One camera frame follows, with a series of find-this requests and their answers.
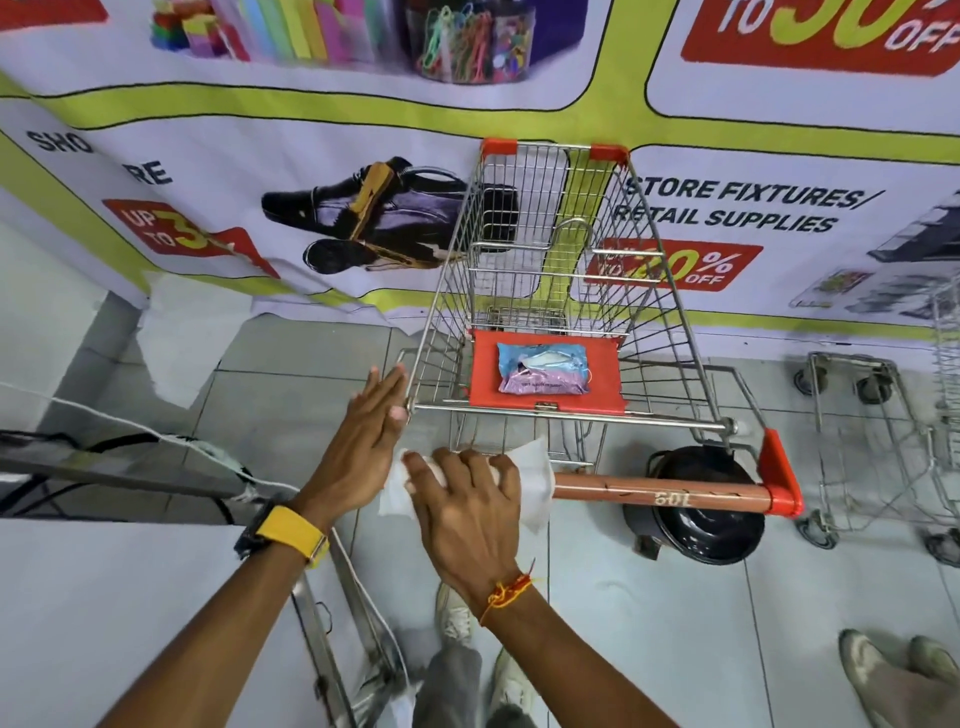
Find person's right hand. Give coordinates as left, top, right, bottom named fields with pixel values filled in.
left=402, top=447, right=531, bottom=603

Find person's left hand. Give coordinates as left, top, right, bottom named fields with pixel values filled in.
left=291, top=365, right=411, bottom=535

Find white wet wipe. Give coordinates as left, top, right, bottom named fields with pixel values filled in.
left=377, top=437, right=556, bottom=535

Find metal shopping cart orange handle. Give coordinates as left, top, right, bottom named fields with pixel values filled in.
left=395, top=137, right=805, bottom=520

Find person's right forearm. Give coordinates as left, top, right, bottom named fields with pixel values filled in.
left=480, top=581, right=680, bottom=728

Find person's left forearm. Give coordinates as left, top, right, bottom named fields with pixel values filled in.
left=97, top=541, right=312, bottom=728

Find blue pink wipes packet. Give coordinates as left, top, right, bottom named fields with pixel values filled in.
left=496, top=342, right=592, bottom=396

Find yellow band wristwatch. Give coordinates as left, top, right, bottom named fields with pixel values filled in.
left=234, top=501, right=332, bottom=570

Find person's left shoe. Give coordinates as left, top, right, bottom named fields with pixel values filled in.
left=435, top=583, right=476, bottom=648

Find person's shoe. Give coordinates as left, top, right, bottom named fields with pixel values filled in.
left=491, top=648, right=538, bottom=714
left=907, top=636, right=960, bottom=688
left=838, top=628, right=895, bottom=708
left=435, top=583, right=476, bottom=648

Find person's right shoe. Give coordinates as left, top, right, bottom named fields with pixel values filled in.
left=491, top=648, right=538, bottom=714

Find person's grey trousers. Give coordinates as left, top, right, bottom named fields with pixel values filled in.
left=411, top=643, right=538, bottom=728

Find black round pot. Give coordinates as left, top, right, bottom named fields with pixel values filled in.
left=622, top=444, right=767, bottom=567

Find grey metal table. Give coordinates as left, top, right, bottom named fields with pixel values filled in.
left=0, top=429, right=250, bottom=502

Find printed sale banner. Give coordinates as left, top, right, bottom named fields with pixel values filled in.
left=0, top=0, right=960, bottom=354

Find bare metal shopping cart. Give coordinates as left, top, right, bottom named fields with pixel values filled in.
left=792, top=273, right=960, bottom=568

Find orange thread bracelet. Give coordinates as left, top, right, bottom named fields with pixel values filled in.
left=478, top=558, right=537, bottom=628

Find white cable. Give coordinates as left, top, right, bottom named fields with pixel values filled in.
left=0, top=381, right=412, bottom=684

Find white table with metal frame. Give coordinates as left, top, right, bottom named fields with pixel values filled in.
left=0, top=516, right=412, bottom=728

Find black cable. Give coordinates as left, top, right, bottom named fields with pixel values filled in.
left=0, top=431, right=256, bottom=526

